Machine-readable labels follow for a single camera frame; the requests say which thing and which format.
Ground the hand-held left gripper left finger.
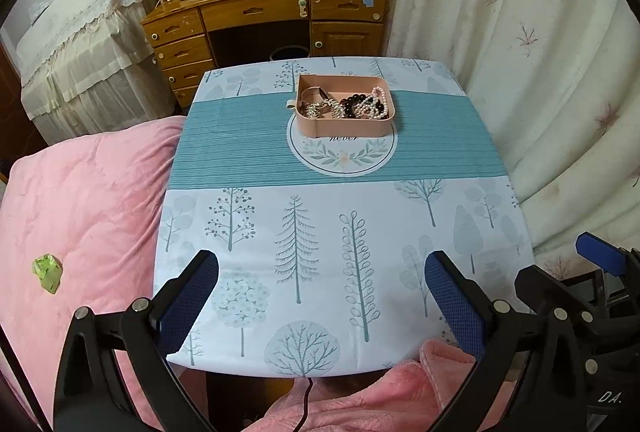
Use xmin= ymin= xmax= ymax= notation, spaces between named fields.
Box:
xmin=52 ymin=249 xmax=221 ymax=432

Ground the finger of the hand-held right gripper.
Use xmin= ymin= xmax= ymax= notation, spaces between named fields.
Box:
xmin=575 ymin=232 xmax=640 ymax=280
xmin=515 ymin=265 xmax=596 ymax=318

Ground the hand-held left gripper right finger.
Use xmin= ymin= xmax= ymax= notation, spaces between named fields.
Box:
xmin=425 ymin=251 xmax=588 ymax=432

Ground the white pearl bracelet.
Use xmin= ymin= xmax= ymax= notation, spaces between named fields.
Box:
xmin=356 ymin=87 xmax=388 ymax=120

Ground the pink jewelry box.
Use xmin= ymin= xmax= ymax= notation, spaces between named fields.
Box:
xmin=294 ymin=73 xmax=398 ymax=139

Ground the black bead bracelet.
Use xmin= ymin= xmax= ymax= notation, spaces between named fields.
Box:
xmin=340 ymin=93 xmax=390 ymax=119

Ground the gold chain necklace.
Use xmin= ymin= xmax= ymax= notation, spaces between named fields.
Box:
xmin=305 ymin=87 xmax=346 ymax=118

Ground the pink fleece robe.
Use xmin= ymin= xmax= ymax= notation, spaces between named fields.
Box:
xmin=245 ymin=339 xmax=501 ymax=432

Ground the green crumpled wrapper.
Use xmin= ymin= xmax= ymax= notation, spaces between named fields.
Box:
xmin=31 ymin=253 xmax=63 ymax=297

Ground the pink blanket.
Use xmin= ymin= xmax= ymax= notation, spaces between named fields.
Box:
xmin=0 ymin=115 xmax=188 ymax=432

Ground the tree print tablecloth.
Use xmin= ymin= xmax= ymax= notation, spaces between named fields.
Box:
xmin=152 ymin=56 xmax=533 ymax=380

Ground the white floral curtain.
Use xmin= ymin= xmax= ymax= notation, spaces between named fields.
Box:
xmin=375 ymin=0 xmax=640 ymax=283

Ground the dark waste bin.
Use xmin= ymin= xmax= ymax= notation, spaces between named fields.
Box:
xmin=267 ymin=45 xmax=311 ymax=62

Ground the white lace furniture cover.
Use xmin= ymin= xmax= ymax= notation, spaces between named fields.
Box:
xmin=15 ymin=0 xmax=173 ymax=145

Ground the wooden desk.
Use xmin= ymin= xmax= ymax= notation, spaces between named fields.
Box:
xmin=141 ymin=0 xmax=391 ymax=110

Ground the black cable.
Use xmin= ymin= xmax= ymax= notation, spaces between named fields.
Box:
xmin=292 ymin=377 xmax=313 ymax=432

